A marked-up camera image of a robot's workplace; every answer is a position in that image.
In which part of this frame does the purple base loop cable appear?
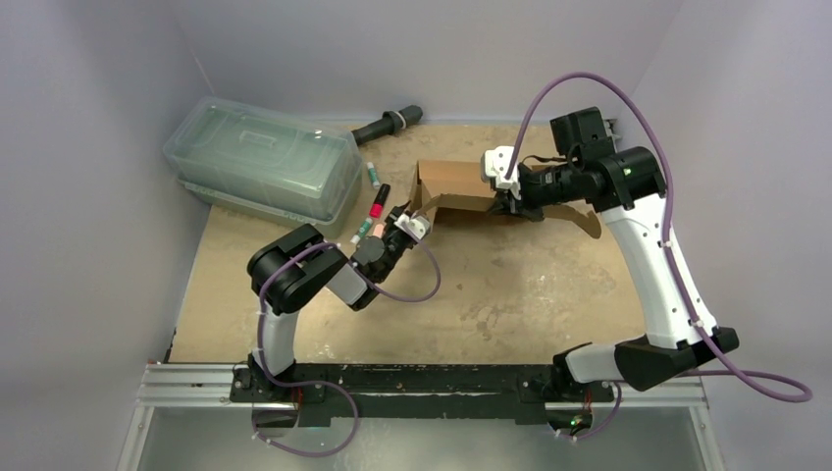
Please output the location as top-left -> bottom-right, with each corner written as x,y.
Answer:
249,381 -> 362,458

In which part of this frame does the clear plastic storage box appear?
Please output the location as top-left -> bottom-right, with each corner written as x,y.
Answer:
163,96 -> 365,238

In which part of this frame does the green white glue stick near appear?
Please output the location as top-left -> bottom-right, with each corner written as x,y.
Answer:
350,217 -> 374,244

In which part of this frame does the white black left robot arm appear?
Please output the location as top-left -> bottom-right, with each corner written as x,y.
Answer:
246,205 -> 432,401

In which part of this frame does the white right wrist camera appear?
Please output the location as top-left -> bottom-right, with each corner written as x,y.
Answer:
480,146 -> 521,200

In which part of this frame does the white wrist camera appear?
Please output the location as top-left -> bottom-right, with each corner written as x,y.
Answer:
480,146 -> 521,200
394,214 -> 432,241

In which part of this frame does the dark grey corrugated pipe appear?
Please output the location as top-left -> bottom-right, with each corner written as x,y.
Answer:
351,105 -> 423,146

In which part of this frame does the green white glue stick far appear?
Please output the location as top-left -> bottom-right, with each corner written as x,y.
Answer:
366,162 -> 382,189

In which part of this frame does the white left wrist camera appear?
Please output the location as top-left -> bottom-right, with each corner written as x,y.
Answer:
394,214 -> 432,241

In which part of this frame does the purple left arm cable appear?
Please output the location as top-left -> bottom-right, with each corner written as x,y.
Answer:
256,224 -> 443,392

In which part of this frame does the aluminium frame rail right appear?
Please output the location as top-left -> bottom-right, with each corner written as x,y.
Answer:
595,119 -> 726,471

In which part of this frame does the green white glue stick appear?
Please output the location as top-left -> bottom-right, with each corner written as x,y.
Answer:
366,162 -> 382,189
350,217 -> 374,244

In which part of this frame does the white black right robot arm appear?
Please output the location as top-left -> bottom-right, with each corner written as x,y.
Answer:
481,107 -> 739,399

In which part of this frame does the brown cardboard box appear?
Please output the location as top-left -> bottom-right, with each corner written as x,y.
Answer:
409,160 -> 602,239

